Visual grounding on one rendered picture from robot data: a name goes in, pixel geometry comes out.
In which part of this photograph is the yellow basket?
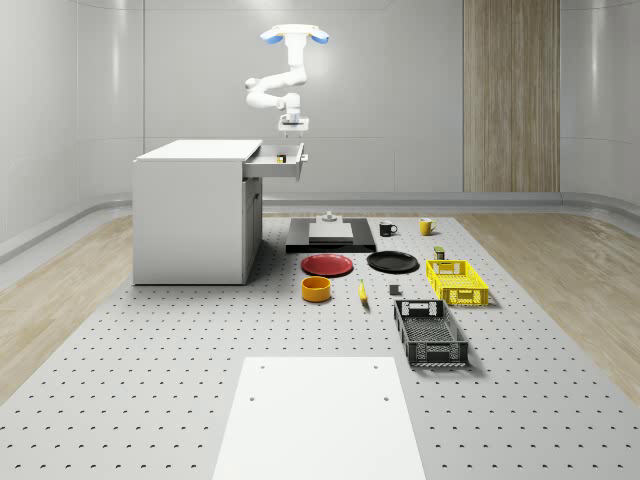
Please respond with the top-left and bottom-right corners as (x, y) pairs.
(425, 258), (491, 307)

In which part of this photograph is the white cabinet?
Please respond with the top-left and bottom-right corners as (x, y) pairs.
(132, 138), (264, 287)

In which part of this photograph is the black plate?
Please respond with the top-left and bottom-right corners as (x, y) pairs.
(366, 250), (420, 275)

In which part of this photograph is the yellow bowl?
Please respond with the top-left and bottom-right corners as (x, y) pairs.
(300, 276), (333, 304)

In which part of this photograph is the red plate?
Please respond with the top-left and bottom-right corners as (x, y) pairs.
(300, 253), (355, 277)

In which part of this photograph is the white drawer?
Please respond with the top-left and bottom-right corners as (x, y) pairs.
(242, 141), (310, 183)

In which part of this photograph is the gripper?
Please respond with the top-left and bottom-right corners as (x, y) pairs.
(277, 114), (310, 139)

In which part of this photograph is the black stove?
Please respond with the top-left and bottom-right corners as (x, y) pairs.
(285, 211), (377, 254)

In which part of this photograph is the dark grey basket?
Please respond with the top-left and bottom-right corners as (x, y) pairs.
(392, 298), (471, 369)

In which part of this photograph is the drone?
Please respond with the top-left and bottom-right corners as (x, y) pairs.
(258, 24), (331, 47)

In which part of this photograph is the white board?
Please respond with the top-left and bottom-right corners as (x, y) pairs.
(212, 356), (427, 480)

